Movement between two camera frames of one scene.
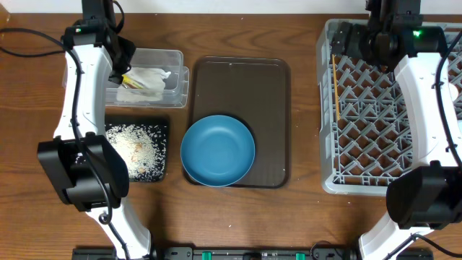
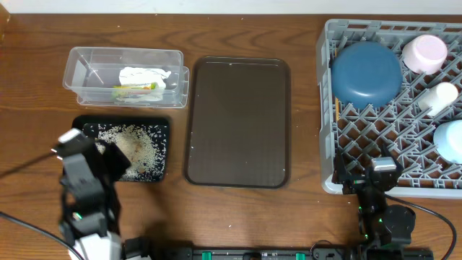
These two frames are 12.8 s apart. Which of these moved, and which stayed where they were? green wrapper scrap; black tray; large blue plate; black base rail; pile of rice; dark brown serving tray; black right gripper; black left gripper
Moved: large blue plate; black right gripper; black left gripper; green wrapper scrap
Stayed: black base rail; pile of rice; dark brown serving tray; black tray
